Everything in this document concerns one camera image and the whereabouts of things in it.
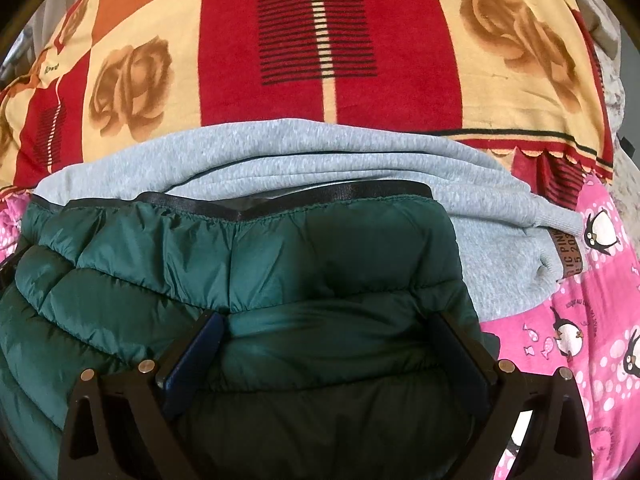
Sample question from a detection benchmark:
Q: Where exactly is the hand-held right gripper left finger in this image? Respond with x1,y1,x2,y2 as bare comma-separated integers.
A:
57,310,226,480

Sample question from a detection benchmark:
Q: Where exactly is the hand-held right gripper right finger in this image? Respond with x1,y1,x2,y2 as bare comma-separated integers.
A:
431,311,591,480

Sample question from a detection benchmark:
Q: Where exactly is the green quilted puffer jacket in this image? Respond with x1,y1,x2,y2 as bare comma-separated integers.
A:
0,180,501,480

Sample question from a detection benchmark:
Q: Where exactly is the pink penguin-print blanket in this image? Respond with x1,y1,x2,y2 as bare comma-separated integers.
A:
0,172,640,480

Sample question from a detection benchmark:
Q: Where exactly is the grey sweatshirt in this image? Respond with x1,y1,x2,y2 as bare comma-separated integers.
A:
32,119,586,323

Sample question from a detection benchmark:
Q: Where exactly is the white floral bedsheet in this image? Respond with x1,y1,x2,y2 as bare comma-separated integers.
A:
590,25,640,211

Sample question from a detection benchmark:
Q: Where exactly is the red cream rose-print blanket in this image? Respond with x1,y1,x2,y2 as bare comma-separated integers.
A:
0,0,616,196

